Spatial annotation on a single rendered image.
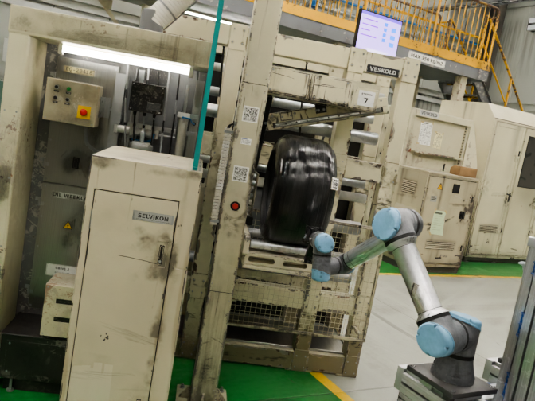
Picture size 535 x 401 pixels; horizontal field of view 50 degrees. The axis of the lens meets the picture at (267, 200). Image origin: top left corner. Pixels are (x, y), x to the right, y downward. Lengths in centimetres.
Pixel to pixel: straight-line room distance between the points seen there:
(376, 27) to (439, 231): 257
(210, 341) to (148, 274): 89
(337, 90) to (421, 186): 412
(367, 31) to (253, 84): 398
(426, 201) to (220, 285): 455
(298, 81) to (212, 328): 134
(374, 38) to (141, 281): 500
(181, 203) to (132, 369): 67
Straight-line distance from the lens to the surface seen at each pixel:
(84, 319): 226
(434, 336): 198
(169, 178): 210
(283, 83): 304
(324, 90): 307
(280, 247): 277
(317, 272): 230
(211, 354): 300
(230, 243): 282
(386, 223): 205
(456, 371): 214
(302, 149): 270
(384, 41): 678
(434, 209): 721
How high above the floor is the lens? 149
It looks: 8 degrees down
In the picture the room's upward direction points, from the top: 10 degrees clockwise
